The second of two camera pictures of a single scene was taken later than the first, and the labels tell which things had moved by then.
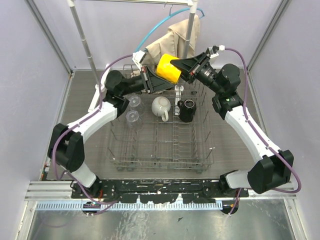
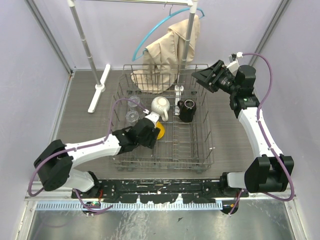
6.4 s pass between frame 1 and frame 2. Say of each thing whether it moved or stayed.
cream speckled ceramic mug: stayed
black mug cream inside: stayed
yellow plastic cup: moved
